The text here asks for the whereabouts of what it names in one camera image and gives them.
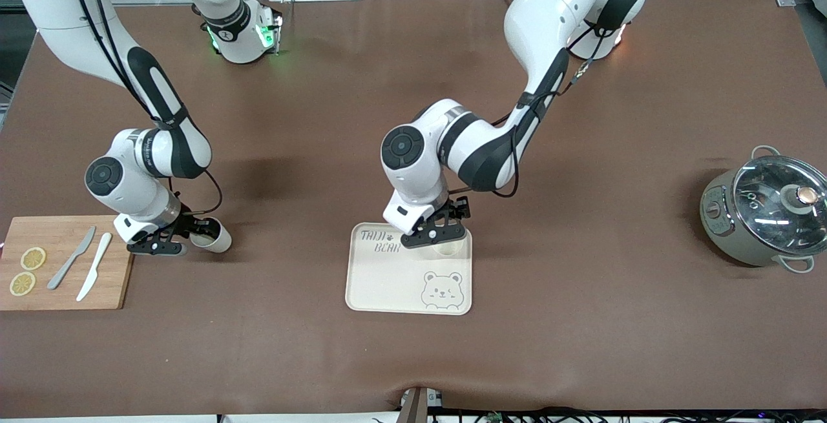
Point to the cream tray with bear print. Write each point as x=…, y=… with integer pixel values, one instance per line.
x=387, y=281

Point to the yellow lemon slice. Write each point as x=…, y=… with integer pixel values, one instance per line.
x=33, y=258
x=22, y=283

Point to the metal table edge clamp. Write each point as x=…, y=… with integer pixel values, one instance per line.
x=417, y=405

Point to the white plastic knife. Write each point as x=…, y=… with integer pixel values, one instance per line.
x=94, y=267

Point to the grey plastic knife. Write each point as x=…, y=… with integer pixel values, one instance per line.
x=70, y=260

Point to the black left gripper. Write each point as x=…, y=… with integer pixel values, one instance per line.
x=458, y=209

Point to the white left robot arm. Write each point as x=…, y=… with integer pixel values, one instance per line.
x=426, y=165

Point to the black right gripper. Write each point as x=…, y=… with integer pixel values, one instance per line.
x=186, y=223

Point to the glass pot lid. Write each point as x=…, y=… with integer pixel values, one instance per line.
x=769, y=216

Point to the white plastic cup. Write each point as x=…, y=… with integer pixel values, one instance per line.
x=219, y=241
x=449, y=250

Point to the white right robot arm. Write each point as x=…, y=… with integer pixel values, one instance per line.
x=136, y=184

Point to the bamboo cutting board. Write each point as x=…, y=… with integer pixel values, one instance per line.
x=64, y=281

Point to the green electric cooking pot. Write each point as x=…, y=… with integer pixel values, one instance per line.
x=717, y=226

